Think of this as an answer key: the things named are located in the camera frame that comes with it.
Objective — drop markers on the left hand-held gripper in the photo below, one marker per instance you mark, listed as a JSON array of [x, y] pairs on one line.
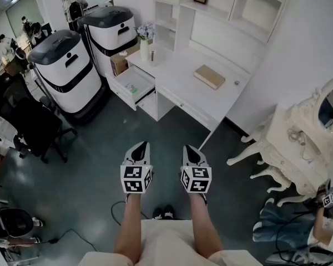
[[136, 179]]

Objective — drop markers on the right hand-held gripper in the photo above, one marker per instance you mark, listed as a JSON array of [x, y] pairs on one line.
[[197, 179]]

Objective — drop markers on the small green white box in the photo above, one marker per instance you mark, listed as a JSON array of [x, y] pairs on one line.
[[131, 89]]

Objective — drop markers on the person's right forearm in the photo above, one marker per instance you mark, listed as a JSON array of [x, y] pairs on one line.
[[204, 226]]

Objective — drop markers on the person's left forearm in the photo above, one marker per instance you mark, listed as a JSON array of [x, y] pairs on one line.
[[127, 226]]

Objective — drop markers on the person's right black shoe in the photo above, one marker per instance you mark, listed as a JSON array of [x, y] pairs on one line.
[[168, 212]]

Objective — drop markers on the person's black shoe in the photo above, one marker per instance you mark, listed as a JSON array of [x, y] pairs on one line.
[[168, 212], [157, 213]]

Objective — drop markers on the person's left black shoe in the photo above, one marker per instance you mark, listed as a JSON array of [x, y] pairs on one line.
[[157, 213]]

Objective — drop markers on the tan flat box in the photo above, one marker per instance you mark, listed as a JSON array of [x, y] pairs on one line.
[[209, 76]]

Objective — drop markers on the person's cream shirt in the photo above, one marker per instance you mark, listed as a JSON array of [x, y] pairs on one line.
[[166, 245]]

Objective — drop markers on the brown cardboard box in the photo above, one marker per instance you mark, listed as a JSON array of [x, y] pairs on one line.
[[119, 64]]

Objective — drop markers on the white ornate vanity table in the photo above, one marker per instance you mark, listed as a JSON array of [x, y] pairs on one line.
[[294, 154]]

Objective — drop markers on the crumpled white tissue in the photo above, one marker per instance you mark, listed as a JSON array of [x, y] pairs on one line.
[[122, 53]]

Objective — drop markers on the white vase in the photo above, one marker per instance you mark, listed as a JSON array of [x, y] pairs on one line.
[[144, 51]]

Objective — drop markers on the white robot with dark lid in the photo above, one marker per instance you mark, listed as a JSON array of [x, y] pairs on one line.
[[111, 32], [69, 76]]

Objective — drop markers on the black office chair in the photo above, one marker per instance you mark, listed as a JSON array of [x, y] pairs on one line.
[[30, 120]]

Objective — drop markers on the pale blue flower bunch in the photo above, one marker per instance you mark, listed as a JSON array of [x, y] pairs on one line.
[[145, 30]]

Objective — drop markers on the oval vanity mirror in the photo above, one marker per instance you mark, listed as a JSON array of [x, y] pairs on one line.
[[331, 107]]

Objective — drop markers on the black round seat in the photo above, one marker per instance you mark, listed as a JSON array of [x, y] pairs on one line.
[[20, 55]]

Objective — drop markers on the black backpack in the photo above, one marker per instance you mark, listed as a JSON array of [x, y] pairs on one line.
[[75, 9]]

